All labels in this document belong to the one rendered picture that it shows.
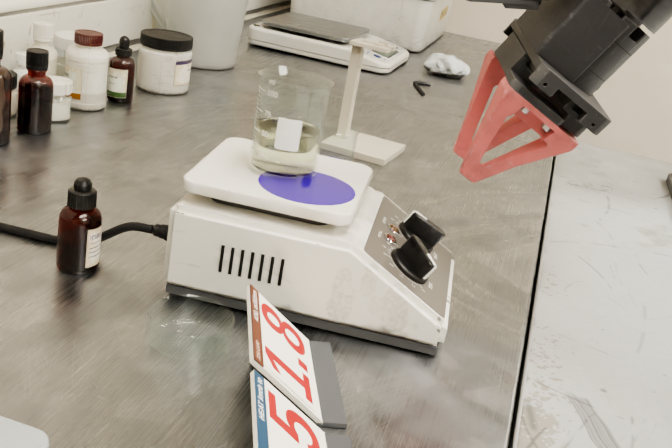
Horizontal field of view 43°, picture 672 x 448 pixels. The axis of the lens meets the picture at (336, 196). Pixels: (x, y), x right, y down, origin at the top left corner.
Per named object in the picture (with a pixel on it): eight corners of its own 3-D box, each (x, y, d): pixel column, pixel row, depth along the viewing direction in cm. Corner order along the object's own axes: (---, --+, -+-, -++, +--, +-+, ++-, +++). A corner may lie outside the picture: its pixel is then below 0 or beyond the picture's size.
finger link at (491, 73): (432, 159, 60) (529, 59, 56) (423, 117, 66) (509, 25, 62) (503, 212, 62) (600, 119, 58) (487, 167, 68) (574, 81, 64)
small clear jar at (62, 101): (73, 115, 95) (76, 77, 94) (67, 125, 92) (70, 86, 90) (37, 111, 95) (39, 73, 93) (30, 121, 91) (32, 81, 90)
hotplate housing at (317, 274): (448, 284, 70) (469, 193, 68) (439, 363, 58) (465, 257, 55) (189, 225, 73) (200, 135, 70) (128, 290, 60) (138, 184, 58)
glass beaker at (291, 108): (330, 188, 62) (350, 79, 59) (263, 190, 59) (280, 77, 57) (293, 159, 67) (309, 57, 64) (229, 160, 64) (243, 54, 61)
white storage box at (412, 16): (452, 35, 200) (466, -28, 195) (425, 57, 166) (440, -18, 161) (327, 8, 206) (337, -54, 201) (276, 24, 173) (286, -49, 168)
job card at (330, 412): (329, 347, 58) (339, 292, 56) (346, 429, 49) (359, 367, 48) (238, 339, 57) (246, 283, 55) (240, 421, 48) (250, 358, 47)
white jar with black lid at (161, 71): (131, 90, 109) (136, 35, 106) (139, 78, 115) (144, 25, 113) (185, 98, 110) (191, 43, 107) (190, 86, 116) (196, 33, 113)
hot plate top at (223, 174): (373, 176, 68) (376, 165, 68) (350, 229, 57) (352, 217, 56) (228, 144, 69) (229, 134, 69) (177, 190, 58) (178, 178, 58)
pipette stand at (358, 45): (404, 151, 104) (426, 46, 100) (383, 166, 97) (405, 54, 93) (344, 134, 107) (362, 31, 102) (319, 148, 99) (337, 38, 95)
